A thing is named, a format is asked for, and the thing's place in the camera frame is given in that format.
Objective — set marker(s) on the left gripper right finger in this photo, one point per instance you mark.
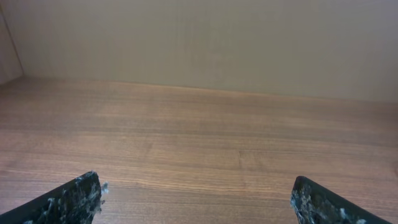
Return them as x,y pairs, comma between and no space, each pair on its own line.
315,204

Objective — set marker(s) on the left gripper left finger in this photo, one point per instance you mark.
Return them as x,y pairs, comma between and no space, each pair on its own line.
75,202

